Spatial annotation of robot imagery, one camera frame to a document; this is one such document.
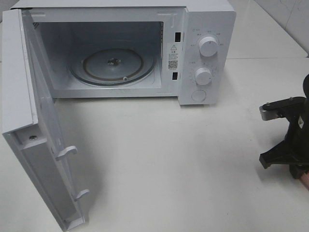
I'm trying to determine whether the white microwave oven body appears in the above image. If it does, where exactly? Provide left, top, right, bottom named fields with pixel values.
left=9, top=0, right=236, bottom=105

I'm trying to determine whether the round white door button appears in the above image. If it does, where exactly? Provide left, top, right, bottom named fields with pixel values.
left=192, top=90, right=207, bottom=102

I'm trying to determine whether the glass microwave turntable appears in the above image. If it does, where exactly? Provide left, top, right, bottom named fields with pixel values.
left=70, top=48, right=156, bottom=87

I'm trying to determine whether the white warning label sticker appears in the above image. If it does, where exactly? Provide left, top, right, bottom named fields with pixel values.
left=166, top=43, right=180, bottom=71

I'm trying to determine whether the upper white microwave knob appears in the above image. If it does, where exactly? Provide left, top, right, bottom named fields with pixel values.
left=198, top=35, right=218, bottom=57

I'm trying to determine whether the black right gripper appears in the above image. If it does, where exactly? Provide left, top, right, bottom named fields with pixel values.
left=259, top=76, right=309, bottom=179

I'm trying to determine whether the white microwave door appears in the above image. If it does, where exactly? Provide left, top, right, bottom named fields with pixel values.
left=2, top=9, right=88, bottom=232

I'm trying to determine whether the lower white microwave knob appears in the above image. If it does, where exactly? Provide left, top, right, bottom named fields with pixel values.
left=195, top=68, right=212, bottom=86

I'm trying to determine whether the white microwave knob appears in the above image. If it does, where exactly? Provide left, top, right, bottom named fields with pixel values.
left=198, top=35, right=218, bottom=57
left=195, top=68, right=212, bottom=86

